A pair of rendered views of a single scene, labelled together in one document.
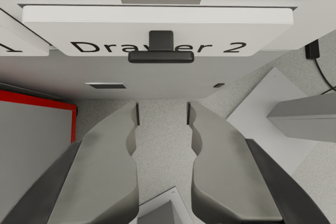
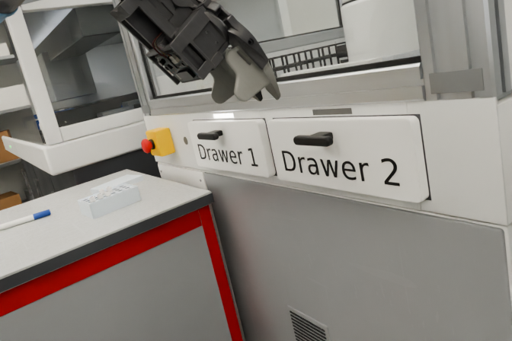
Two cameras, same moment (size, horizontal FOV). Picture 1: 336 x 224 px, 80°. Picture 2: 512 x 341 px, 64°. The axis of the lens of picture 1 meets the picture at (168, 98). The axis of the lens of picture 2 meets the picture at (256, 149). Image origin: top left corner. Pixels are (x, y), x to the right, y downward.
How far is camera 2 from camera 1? 0.56 m
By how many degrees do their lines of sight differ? 76
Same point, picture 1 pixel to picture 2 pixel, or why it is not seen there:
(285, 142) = not seen: outside the picture
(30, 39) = (266, 151)
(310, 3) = (426, 108)
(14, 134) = (186, 307)
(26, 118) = (208, 315)
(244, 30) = (379, 133)
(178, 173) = not seen: outside the picture
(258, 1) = (386, 108)
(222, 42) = (373, 158)
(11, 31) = (260, 135)
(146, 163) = not seen: outside the picture
